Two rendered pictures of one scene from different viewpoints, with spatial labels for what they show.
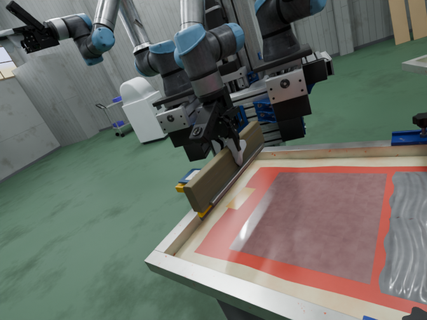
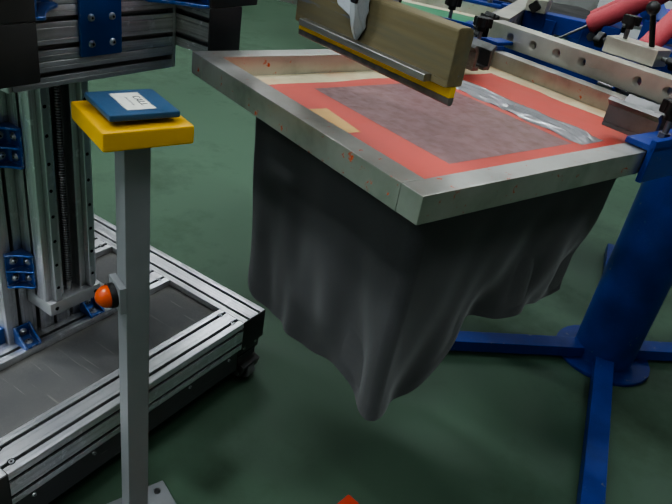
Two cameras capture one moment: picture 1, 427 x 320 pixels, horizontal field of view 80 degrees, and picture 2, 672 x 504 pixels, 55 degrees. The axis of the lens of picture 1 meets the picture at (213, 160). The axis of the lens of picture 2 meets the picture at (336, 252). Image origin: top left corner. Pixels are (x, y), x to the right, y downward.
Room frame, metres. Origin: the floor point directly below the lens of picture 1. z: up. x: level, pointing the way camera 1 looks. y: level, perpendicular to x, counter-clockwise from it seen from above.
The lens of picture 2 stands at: (0.56, 0.92, 1.28)
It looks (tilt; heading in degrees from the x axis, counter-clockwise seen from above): 30 degrees down; 274
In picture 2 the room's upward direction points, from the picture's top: 10 degrees clockwise
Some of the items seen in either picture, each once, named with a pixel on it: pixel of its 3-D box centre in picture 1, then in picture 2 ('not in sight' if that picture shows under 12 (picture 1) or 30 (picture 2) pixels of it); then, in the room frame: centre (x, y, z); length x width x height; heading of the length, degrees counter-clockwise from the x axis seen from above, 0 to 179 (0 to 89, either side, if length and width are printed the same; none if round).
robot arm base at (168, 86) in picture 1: (176, 80); not in sight; (1.30, 0.02, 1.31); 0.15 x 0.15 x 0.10
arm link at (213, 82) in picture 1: (206, 85); not in sight; (0.66, -0.06, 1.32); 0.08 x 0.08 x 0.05
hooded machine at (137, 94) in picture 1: (146, 109); not in sight; (5.69, 0.94, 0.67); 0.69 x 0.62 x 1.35; 65
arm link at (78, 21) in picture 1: (76, 26); not in sight; (1.23, 0.31, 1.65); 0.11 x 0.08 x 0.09; 129
